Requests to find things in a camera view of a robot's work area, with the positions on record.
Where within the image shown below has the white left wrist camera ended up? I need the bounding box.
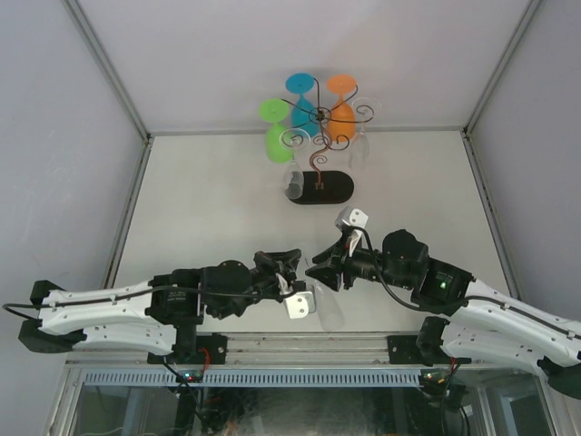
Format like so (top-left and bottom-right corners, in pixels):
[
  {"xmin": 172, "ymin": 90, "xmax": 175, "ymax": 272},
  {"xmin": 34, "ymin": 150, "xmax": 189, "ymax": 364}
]
[{"xmin": 276, "ymin": 273, "xmax": 317, "ymax": 320}]

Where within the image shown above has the black left camera cable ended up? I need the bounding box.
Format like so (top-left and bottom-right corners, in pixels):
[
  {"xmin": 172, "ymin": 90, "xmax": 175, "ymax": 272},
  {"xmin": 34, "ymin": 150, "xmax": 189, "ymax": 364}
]
[{"xmin": 2, "ymin": 283, "xmax": 287, "ymax": 326}]

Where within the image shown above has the clear champagne flute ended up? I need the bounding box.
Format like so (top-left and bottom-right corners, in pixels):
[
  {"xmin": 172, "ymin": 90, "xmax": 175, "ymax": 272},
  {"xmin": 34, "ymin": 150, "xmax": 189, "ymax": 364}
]
[
  {"xmin": 280, "ymin": 127, "xmax": 311, "ymax": 200},
  {"xmin": 348, "ymin": 97, "xmax": 382, "ymax": 171}
]

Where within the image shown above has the blue slotted cable duct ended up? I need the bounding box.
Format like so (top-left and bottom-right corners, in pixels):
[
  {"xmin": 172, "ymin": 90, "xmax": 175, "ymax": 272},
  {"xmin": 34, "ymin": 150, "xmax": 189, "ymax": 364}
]
[{"xmin": 81, "ymin": 368, "xmax": 421, "ymax": 388}]

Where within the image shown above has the orange plastic wine glass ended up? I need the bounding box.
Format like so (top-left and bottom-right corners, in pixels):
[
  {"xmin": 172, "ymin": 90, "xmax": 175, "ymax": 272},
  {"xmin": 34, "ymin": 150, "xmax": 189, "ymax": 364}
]
[{"xmin": 326, "ymin": 74, "xmax": 357, "ymax": 146}]

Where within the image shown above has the aluminium front frame rail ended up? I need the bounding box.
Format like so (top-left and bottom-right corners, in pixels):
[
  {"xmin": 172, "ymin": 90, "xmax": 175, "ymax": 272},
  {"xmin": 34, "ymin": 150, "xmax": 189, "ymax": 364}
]
[{"xmin": 65, "ymin": 330, "xmax": 560, "ymax": 369}]

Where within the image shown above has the clear champagne flute front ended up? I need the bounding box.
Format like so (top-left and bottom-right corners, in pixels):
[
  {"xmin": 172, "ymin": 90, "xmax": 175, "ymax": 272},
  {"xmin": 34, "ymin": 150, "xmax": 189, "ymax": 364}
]
[{"xmin": 280, "ymin": 127, "xmax": 311, "ymax": 200}]

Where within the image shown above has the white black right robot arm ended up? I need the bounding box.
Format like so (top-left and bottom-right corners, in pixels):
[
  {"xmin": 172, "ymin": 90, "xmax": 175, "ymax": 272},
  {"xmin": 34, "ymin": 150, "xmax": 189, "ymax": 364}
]
[{"xmin": 306, "ymin": 227, "xmax": 580, "ymax": 399}]

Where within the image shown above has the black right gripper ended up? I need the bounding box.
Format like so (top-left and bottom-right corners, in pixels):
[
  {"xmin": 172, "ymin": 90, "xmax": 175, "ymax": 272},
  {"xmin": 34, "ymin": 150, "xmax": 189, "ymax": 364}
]
[{"xmin": 305, "ymin": 233, "xmax": 413, "ymax": 292}]

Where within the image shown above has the clear upside-down glass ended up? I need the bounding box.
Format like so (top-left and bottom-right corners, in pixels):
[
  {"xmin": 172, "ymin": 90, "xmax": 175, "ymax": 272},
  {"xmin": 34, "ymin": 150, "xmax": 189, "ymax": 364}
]
[{"xmin": 310, "ymin": 279, "xmax": 345, "ymax": 332}]

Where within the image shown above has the green plastic wine glass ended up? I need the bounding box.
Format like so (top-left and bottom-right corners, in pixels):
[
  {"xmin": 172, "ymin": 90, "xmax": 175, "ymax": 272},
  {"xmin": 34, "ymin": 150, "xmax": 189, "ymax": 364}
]
[{"xmin": 259, "ymin": 98, "xmax": 292, "ymax": 164}]

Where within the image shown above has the clear champagne flute back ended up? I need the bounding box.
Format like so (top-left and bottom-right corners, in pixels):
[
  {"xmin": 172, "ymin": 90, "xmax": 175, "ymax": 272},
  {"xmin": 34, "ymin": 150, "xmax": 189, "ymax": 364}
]
[{"xmin": 348, "ymin": 97, "xmax": 382, "ymax": 171}]

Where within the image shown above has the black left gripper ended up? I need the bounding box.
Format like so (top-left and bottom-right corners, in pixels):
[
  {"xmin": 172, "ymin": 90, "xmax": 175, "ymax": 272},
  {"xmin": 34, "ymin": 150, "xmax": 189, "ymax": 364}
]
[{"xmin": 212, "ymin": 249, "xmax": 301, "ymax": 321}]

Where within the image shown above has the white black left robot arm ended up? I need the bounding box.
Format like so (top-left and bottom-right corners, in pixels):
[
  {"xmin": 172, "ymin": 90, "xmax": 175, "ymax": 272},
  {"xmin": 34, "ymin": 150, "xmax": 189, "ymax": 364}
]
[{"xmin": 18, "ymin": 249, "xmax": 310, "ymax": 364}]

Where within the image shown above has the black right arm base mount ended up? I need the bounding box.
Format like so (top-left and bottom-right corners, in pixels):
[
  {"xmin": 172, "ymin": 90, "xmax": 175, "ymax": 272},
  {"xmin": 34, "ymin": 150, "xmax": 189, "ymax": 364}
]
[{"xmin": 387, "ymin": 334, "xmax": 431, "ymax": 366}]

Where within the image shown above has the blue plastic wine glass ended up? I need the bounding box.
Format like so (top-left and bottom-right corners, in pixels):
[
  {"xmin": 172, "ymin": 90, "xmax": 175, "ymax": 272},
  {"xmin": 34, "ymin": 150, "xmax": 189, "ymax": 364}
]
[{"xmin": 285, "ymin": 73, "xmax": 319, "ymax": 137}]

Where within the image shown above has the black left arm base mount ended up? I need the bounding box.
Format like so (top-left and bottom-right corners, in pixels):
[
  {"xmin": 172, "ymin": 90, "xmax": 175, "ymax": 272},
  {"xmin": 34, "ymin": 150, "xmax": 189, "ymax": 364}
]
[{"xmin": 146, "ymin": 333, "xmax": 228, "ymax": 365}]

